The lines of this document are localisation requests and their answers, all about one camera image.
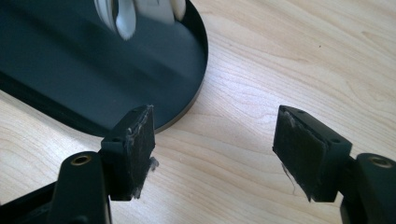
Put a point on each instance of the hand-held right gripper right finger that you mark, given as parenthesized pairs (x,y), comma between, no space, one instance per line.
(305,152)

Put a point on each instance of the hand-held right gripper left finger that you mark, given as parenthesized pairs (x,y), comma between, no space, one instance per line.
(137,155)

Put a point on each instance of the black key holder with tray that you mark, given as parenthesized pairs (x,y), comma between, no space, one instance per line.
(93,74)

